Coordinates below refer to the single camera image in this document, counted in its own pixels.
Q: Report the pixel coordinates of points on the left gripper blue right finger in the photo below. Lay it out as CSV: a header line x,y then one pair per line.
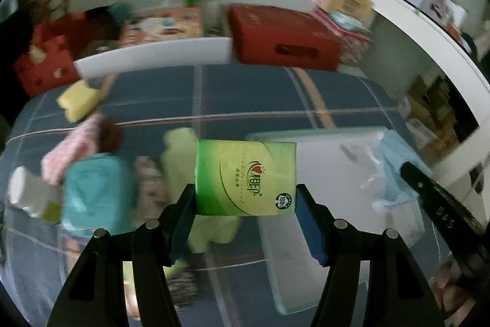
x,y
398,293

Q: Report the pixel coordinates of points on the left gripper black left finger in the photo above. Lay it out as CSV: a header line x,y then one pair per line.
x,y
93,294

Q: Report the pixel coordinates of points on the leopard print scrunchie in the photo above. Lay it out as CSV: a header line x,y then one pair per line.
x,y
182,285

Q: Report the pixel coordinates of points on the light blue face mask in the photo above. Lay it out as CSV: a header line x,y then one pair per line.
x,y
394,152

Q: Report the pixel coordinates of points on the green tissue pack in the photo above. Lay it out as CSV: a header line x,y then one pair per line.
x,y
245,178

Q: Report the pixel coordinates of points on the teal wet wipes pack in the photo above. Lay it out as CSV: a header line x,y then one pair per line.
x,y
99,192

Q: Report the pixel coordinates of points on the white cap jar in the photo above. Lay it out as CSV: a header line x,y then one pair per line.
x,y
33,195

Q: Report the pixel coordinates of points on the white tray with teal rim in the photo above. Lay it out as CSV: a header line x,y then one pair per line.
x,y
342,170

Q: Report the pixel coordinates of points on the pink striped towel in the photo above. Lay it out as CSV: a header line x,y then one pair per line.
x,y
81,142

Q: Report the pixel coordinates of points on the dark red scrunchie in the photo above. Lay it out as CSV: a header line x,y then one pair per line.
x,y
110,136

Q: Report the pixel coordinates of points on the yellow sponge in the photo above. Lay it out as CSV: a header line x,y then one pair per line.
x,y
79,101

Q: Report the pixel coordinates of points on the red patterned box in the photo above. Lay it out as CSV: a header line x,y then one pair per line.
x,y
354,44

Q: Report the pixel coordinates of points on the white shelf counter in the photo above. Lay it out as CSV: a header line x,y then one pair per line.
x,y
452,59

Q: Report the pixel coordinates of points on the red felt handbag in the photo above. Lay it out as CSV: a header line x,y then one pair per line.
x,y
53,48

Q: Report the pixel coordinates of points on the white foam board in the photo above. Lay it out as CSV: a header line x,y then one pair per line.
x,y
176,53

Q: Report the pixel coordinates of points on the orange toy box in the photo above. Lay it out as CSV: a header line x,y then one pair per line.
x,y
168,24

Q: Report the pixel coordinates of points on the red cardboard box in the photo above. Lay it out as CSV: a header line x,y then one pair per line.
x,y
275,36

